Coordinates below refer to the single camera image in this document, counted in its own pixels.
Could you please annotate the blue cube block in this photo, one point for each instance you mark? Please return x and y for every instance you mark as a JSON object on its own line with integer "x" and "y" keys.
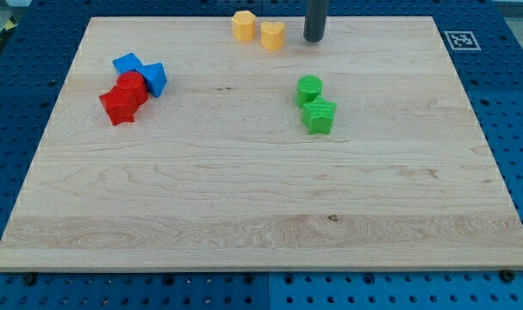
{"x": 125, "y": 63}

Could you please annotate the green star block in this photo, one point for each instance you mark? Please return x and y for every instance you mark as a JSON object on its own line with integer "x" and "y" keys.
{"x": 318, "y": 115}

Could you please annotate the green cylinder block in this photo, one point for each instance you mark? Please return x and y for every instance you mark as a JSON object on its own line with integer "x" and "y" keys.
{"x": 308, "y": 87}

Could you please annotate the light wooden board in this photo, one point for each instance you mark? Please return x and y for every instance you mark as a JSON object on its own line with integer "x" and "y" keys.
{"x": 219, "y": 173}

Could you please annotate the yellow heart block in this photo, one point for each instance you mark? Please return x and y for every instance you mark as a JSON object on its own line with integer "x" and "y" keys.
{"x": 272, "y": 35}

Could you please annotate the blue triangular block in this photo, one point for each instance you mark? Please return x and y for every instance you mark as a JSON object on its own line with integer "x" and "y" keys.
{"x": 155, "y": 78}

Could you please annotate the yellow hexagon block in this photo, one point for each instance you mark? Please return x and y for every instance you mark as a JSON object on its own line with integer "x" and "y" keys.
{"x": 244, "y": 25}

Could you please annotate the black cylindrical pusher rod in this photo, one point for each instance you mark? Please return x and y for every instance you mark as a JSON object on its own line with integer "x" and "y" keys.
{"x": 315, "y": 20}

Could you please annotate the red cylinder block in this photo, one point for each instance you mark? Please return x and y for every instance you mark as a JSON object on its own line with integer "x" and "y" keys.
{"x": 134, "y": 81}

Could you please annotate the red star block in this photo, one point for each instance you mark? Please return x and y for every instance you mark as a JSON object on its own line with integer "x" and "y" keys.
{"x": 119, "y": 104}

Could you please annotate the white fiducial marker tag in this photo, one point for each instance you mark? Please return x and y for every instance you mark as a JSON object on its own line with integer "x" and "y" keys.
{"x": 462, "y": 41}

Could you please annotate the black board stop bolt left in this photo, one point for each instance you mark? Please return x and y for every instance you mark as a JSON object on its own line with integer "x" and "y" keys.
{"x": 29, "y": 279}

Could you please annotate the black board stop bolt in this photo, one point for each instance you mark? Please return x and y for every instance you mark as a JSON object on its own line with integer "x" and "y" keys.
{"x": 29, "y": 279}
{"x": 507, "y": 276}

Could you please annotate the black board stop bolt right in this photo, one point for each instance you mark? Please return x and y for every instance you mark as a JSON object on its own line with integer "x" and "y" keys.
{"x": 507, "y": 276}

